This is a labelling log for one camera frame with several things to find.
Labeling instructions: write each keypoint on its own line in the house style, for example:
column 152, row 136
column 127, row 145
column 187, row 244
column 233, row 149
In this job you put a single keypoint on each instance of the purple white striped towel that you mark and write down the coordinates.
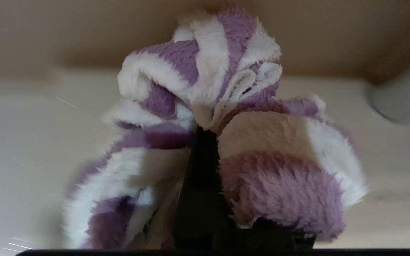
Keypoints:
column 279, row 185

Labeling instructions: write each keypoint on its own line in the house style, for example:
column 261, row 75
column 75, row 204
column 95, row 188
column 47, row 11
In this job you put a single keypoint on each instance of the chrome drain stopper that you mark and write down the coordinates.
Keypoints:
column 400, row 97

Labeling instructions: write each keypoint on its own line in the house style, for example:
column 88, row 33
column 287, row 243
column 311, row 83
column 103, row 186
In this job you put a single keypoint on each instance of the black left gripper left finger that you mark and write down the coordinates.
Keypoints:
column 199, row 199

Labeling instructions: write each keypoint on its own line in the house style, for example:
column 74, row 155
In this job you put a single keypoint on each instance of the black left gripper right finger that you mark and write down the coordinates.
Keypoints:
column 272, row 236

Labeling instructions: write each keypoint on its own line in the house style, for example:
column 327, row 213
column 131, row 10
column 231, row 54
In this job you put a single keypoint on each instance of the white sink basin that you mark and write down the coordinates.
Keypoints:
column 23, row 160

